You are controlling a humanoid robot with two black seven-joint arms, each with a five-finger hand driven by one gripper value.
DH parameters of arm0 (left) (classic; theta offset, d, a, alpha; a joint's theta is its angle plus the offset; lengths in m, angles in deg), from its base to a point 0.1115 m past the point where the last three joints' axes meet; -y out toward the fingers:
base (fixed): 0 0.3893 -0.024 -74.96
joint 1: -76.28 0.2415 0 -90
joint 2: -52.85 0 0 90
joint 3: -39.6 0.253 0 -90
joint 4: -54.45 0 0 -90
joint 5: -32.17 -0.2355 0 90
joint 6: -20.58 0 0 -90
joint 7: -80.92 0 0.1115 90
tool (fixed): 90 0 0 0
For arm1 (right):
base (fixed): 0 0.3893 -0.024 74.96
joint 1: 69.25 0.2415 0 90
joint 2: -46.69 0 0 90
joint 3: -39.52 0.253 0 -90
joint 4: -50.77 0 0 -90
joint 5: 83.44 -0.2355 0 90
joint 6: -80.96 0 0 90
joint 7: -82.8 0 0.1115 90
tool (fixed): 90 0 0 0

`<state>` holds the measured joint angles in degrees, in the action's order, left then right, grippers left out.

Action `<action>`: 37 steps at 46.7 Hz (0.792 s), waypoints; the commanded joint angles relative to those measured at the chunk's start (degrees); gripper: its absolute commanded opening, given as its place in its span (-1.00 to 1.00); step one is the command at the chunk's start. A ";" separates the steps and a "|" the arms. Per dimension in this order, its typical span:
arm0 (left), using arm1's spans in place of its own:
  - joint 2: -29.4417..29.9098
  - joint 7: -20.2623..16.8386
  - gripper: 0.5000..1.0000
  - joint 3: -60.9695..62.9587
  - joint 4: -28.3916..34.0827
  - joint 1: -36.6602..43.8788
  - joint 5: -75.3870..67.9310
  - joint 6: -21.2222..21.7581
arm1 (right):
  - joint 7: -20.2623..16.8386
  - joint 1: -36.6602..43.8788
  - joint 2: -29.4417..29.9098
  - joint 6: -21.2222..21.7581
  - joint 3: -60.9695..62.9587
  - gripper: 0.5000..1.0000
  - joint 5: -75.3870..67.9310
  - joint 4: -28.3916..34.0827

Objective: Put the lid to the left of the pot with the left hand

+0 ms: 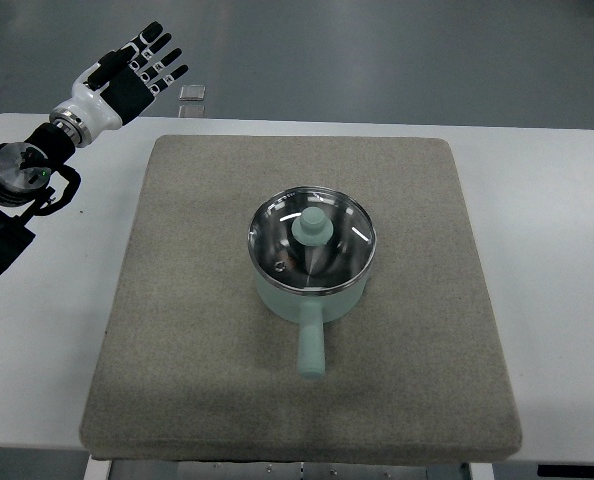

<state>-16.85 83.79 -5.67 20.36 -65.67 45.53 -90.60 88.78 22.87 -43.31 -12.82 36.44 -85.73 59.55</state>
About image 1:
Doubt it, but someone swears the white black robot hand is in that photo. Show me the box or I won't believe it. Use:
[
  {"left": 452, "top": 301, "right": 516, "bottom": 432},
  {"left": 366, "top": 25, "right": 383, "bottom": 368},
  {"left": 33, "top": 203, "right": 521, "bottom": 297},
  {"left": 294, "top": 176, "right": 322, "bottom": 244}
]
[{"left": 49, "top": 21, "right": 188, "bottom": 148}]

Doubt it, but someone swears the glass lid with green knob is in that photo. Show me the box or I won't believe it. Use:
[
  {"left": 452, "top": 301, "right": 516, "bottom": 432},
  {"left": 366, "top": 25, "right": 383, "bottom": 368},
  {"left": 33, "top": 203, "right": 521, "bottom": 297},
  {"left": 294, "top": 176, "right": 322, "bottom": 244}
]
[{"left": 247, "top": 186, "right": 377, "bottom": 296}]

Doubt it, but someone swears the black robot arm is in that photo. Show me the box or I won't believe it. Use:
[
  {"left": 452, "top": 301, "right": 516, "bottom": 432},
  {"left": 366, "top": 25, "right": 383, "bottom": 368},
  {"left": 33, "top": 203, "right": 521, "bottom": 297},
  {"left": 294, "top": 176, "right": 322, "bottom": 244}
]
[{"left": 0, "top": 121, "right": 81, "bottom": 276}]

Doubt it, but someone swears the lower metal floor plate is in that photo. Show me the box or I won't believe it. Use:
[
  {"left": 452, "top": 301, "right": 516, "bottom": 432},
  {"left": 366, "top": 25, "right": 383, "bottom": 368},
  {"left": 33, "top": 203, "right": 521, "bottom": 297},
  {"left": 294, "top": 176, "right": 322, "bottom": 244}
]
[{"left": 178, "top": 104, "right": 205, "bottom": 118}]

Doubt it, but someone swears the metal floor plate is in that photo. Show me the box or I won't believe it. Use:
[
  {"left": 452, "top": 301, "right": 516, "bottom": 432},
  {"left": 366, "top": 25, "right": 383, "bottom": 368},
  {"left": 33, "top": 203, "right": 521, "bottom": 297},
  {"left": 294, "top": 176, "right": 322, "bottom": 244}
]
[
  {"left": 178, "top": 104, "right": 205, "bottom": 118},
  {"left": 179, "top": 85, "right": 206, "bottom": 102}
]

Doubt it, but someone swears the upper metal floor plate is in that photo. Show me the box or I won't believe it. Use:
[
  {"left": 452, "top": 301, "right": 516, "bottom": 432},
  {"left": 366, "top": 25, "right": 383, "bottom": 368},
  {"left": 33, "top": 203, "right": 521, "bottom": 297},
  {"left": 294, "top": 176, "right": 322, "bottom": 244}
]
[{"left": 179, "top": 85, "right": 206, "bottom": 102}]

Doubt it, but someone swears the grey felt mat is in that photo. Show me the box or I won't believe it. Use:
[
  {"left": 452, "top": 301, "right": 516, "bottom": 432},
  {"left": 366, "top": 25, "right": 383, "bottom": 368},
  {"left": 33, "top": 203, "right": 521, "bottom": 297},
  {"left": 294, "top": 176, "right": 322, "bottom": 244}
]
[{"left": 80, "top": 135, "right": 523, "bottom": 465}]

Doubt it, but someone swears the mint green saucepan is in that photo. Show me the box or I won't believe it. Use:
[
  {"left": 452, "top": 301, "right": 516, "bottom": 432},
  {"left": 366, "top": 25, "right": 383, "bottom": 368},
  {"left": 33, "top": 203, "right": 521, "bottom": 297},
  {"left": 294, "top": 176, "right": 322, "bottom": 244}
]
[{"left": 254, "top": 266, "right": 371, "bottom": 380}]

